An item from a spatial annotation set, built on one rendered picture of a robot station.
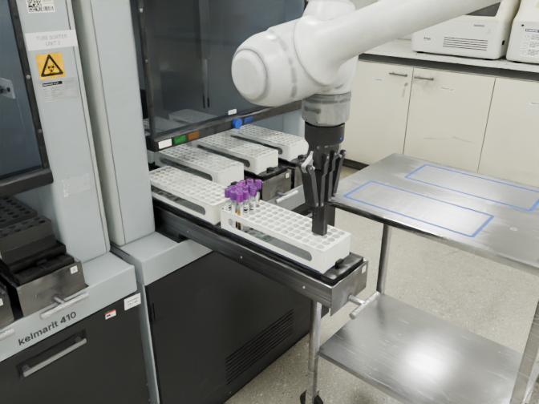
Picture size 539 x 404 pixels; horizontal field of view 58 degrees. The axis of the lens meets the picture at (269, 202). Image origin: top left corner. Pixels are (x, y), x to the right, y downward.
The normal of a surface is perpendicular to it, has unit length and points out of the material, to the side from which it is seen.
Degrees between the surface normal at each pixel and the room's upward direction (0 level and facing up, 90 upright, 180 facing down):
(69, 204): 90
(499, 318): 0
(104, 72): 90
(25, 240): 90
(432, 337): 0
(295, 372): 0
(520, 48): 90
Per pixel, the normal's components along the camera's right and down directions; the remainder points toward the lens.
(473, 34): -0.68, 0.31
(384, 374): 0.00, -0.91
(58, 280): 0.75, 0.28
